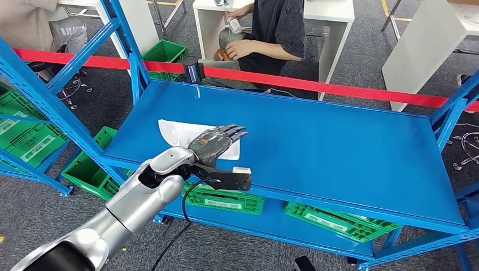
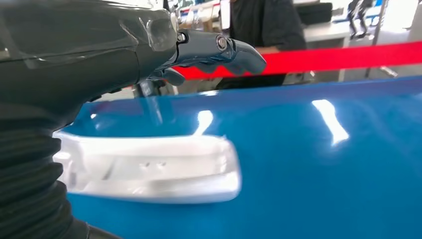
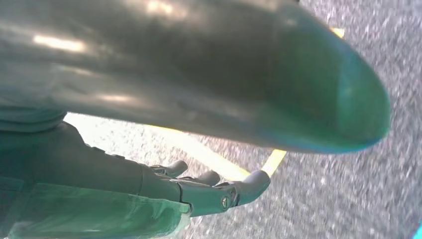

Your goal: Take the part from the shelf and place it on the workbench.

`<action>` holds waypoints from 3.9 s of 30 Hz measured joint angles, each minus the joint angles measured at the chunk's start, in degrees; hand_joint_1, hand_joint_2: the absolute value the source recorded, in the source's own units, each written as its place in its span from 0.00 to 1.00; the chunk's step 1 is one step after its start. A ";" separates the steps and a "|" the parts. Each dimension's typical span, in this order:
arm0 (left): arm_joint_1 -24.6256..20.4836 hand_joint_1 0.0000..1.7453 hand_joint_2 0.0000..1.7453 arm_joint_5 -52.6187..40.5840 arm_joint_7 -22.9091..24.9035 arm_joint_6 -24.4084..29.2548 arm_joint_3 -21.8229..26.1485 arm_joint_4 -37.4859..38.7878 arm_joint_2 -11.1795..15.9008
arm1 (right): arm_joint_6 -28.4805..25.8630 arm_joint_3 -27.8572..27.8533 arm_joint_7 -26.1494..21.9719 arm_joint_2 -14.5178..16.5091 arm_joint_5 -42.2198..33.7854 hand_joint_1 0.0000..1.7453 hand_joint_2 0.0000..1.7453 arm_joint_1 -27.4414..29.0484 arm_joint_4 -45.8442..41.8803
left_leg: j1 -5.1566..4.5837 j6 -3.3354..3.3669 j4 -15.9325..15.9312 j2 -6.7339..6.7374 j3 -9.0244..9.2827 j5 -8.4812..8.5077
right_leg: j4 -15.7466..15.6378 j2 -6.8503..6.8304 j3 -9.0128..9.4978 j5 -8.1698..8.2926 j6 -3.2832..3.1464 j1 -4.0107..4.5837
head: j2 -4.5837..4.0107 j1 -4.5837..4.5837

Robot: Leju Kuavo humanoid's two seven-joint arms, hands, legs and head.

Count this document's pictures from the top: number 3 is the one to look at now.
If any yellow floor tape square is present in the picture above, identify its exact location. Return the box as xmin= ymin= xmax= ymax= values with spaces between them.
xmin=145 ymin=27 xmax=346 ymax=182

